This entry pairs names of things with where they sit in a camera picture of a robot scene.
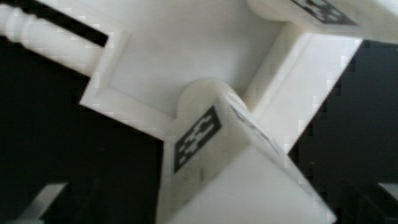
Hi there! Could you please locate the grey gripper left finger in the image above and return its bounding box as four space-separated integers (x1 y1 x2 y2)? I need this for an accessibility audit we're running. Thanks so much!
7 182 67 224

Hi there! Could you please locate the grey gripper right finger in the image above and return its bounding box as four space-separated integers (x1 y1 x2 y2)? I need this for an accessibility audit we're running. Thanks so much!
353 181 398 224

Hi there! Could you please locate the white chair leg block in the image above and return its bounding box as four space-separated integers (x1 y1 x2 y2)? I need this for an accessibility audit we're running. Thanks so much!
154 80 335 224

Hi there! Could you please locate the white chair seat part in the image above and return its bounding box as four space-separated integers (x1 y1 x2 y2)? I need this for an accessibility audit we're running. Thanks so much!
0 0 300 137

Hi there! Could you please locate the white chair leg with tag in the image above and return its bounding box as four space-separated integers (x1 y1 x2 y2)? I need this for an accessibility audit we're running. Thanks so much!
247 0 398 44

